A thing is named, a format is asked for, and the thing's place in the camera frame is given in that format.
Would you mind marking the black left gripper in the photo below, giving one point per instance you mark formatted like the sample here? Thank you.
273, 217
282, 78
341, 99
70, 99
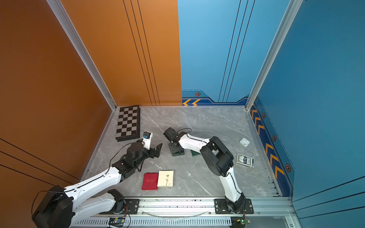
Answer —
152, 154

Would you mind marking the green jewelry box lid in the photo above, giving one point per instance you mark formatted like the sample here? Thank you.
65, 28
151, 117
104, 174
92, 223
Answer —
194, 153

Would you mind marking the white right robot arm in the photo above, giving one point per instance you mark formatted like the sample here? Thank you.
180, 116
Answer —
218, 159

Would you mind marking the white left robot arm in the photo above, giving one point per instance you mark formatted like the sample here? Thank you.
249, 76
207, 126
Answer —
63, 207

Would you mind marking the playing card deck box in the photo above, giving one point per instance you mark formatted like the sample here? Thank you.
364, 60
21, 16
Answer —
245, 160

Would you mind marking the cream booklet with flower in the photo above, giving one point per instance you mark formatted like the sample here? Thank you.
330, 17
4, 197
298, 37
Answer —
165, 179

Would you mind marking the black and silver chessboard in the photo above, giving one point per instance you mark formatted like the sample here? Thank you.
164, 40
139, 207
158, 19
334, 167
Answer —
128, 123

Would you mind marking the white earbuds case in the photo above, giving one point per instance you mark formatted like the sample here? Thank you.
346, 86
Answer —
244, 142

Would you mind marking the left green circuit board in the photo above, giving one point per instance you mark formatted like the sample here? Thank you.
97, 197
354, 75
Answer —
118, 222

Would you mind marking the green circuit board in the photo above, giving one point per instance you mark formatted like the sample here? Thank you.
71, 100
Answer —
239, 222
118, 222

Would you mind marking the right green circuit board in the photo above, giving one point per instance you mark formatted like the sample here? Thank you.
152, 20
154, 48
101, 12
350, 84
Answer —
239, 222

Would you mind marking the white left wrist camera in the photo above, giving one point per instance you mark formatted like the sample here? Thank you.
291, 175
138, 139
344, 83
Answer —
146, 140

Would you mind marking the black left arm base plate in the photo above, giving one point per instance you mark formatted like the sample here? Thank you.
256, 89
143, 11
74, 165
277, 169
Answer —
124, 206

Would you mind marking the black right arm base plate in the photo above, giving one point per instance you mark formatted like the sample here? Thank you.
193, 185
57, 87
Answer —
224, 206

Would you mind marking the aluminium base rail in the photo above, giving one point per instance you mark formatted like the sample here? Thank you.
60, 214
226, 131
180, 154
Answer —
199, 212

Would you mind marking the silver aluminium corner post left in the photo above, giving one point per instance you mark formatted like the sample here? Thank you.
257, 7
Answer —
71, 32

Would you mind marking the silver aluminium corner post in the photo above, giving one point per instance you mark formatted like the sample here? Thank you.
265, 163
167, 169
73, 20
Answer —
71, 32
282, 31

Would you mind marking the silver aluminium corner post right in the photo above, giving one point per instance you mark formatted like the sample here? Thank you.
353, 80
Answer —
282, 31

